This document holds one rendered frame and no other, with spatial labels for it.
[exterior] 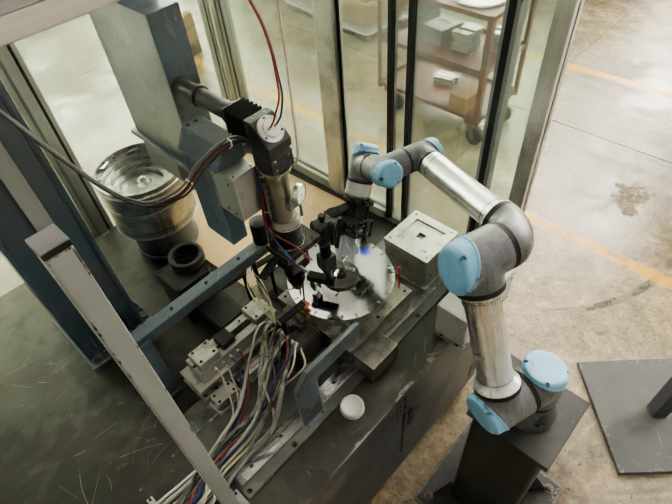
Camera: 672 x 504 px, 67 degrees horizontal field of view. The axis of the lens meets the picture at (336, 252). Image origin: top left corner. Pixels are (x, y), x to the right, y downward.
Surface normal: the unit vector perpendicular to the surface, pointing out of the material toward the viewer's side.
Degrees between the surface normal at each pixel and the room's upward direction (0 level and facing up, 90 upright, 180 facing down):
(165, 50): 90
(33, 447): 0
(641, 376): 0
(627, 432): 0
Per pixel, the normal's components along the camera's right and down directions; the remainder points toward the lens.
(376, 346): -0.07, -0.68
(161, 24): 0.73, 0.47
